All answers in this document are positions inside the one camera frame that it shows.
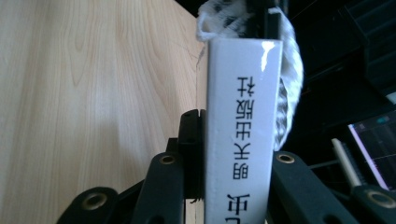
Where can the white grey-striped waffle cloth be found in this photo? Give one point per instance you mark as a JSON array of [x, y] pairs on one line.
[[292, 84]]

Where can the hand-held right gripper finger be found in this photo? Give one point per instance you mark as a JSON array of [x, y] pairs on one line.
[[190, 146]]

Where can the white caterpillar picture book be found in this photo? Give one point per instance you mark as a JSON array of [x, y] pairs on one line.
[[243, 124]]

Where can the monitor screen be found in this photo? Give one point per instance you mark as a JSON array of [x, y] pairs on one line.
[[375, 149]]

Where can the white rod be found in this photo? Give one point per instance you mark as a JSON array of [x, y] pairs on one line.
[[345, 161]]

